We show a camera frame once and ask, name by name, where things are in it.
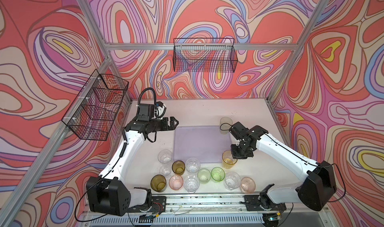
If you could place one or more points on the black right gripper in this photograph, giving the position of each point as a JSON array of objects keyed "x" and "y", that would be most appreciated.
[{"x": 236, "y": 155}]

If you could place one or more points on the small clear glass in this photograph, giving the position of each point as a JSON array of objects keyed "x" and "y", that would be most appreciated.
[{"x": 166, "y": 170}]

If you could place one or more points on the clear glass near tray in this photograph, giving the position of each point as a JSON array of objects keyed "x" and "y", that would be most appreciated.
[{"x": 165, "y": 156}]

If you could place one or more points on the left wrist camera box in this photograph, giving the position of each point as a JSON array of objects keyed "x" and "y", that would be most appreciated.
[{"x": 146, "y": 112}]

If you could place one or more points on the bright green glass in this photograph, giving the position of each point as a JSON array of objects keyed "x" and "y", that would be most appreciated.
[{"x": 218, "y": 174}]

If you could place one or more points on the pink dimpled cup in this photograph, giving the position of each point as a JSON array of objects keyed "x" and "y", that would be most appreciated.
[{"x": 247, "y": 185}]

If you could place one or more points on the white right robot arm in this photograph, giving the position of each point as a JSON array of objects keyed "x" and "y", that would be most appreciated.
[{"x": 317, "y": 182}]

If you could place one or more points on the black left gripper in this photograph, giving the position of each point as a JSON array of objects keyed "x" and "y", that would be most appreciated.
[{"x": 165, "y": 127}]

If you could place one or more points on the black wire basket left wall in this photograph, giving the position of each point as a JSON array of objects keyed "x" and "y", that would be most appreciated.
[{"x": 96, "y": 106}]

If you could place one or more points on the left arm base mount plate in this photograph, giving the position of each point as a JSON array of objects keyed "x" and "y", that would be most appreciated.
[{"x": 156, "y": 205}]

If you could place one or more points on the black wire basket back wall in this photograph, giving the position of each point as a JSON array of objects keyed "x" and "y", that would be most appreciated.
[{"x": 204, "y": 54}]

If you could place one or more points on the black wire basket wall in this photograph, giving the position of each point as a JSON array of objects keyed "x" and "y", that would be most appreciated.
[
  {"x": 204, "y": 54},
  {"x": 96, "y": 106}
]

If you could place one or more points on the pale green dimpled cup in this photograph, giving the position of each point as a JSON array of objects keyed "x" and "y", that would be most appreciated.
[{"x": 225, "y": 125}]

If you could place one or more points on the light green dimpled cup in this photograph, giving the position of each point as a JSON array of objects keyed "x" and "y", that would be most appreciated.
[{"x": 204, "y": 176}]

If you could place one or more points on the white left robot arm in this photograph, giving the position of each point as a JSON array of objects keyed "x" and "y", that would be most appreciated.
[{"x": 107, "y": 193}]

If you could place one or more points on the pink clear glass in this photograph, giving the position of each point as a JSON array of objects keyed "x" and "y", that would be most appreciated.
[{"x": 176, "y": 182}]

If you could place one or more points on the clear textured glass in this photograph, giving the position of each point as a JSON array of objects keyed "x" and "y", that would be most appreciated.
[{"x": 192, "y": 165}]

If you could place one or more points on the olive brown glass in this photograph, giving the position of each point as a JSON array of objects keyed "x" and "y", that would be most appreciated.
[{"x": 178, "y": 167}]

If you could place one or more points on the yellow clear plastic cup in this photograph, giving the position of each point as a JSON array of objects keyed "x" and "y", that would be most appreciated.
[{"x": 228, "y": 161}]

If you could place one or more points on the clear ribbed glass front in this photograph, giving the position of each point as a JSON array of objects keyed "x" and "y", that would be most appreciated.
[{"x": 191, "y": 184}]

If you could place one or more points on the clear faceted glass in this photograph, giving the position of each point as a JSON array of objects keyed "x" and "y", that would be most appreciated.
[{"x": 232, "y": 181}]

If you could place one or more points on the aluminium front rail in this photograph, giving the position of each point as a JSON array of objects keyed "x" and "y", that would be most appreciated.
[{"x": 209, "y": 203}]

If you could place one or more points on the lilac plastic tray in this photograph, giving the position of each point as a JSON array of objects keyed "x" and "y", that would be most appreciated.
[{"x": 205, "y": 143}]

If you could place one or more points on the large olive green glass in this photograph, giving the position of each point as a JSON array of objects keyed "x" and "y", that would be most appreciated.
[{"x": 158, "y": 183}]

